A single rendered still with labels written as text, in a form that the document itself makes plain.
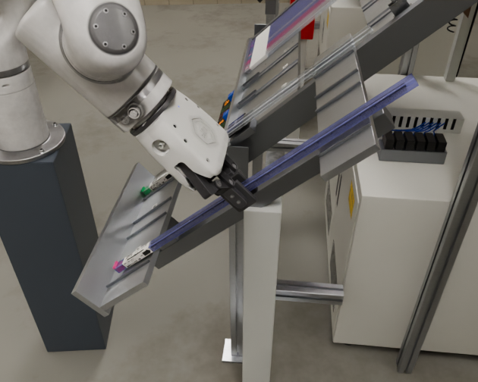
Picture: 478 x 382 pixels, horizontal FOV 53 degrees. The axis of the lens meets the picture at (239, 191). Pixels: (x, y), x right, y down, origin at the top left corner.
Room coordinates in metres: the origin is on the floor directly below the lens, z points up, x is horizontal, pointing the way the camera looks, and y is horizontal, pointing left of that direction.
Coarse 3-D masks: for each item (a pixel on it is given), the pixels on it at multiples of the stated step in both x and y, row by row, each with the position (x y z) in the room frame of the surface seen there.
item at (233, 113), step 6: (246, 48) 1.48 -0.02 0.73; (246, 54) 1.43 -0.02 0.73; (246, 60) 1.39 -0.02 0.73; (240, 72) 1.30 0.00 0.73; (240, 78) 1.25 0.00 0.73; (246, 78) 1.28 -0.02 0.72; (240, 84) 1.22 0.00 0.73; (234, 90) 1.18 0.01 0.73; (240, 90) 1.19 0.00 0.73; (234, 96) 1.14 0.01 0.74; (240, 96) 1.16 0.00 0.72; (234, 102) 1.11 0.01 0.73; (234, 108) 1.08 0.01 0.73; (228, 114) 1.04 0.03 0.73; (234, 114) 1.05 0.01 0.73; (228, 120) 1.01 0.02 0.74; (234, 120) 1.03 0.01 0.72; (228, 138) 0.94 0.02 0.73
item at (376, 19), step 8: (360, 0) 1.15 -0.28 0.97; (368, 0) 1.11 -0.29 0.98; (376, 0) 1.06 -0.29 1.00; (384, 0) 1.04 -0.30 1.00; (408, 0) 0.94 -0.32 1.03; (416, 0) 0.92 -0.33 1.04; (368, 8) 1.06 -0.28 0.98; (376, 8) 1.02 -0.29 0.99; (384, 8) 0.99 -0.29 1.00; (368, 16) 1.02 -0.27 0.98; (376, 16) 0.98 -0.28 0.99; (384, 16) 0.95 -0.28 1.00; (392, 16) 0.93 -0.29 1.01; (376, 24) 0.95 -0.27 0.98; (384, 24) 0.92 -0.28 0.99
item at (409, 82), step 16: (400, 80) 0.49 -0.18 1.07; (416, 80) 0.48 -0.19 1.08; (384, 96) 0.48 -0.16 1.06; (400, 96) 0.48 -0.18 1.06; (352, 112) 0.49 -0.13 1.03; (368, 112) 0.48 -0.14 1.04; (336, 128) 0.48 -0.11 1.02; (304, 144) 0.49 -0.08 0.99; (320, 144) 0.48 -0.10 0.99; (288, 160) 0.49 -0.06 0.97; (256, 176) 0.50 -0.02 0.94; (272, 176) 0.49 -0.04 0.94; (208, 208) 0.50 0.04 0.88; (176, 224) 0.52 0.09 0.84; (192, 224) 0.50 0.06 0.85; (160, 240) 0.51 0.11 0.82
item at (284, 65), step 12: (300, 36) 1.28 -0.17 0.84; (288, 48) 1.23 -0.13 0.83; (276, 60) 1.22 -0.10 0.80; (288, 60) 1.15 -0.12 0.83; (252, 72) 1.29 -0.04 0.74; (264, 72) 1.20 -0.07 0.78; (276, 72) 1.13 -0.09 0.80; (288, 72) 1.07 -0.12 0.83; (252, 84) 1.19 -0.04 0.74; (264, 84) 1.12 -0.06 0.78; (276, 84) 1.06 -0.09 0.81; (252, 96) 1.09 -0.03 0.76; (264, 96) 1.04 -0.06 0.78; (288, 96) 0.94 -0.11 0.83; (240, 108) 1.09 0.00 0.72; (252, 108) 1.03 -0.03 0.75
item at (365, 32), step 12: (360, 36) 0.70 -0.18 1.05; (336, 48) 0.71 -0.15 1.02; (348, 48) 0.70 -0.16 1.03; (324, 60) 0.70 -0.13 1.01; (312, 72) 0.70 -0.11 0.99; (288, 84) 0.71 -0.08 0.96; (300, 84) 0.71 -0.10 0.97; (276, 96) 0.71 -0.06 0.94; (264, 108) 0.71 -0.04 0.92; (240, 120) 0.72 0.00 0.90; (228, 132) 0.72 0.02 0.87; (144, 192) 0.74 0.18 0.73
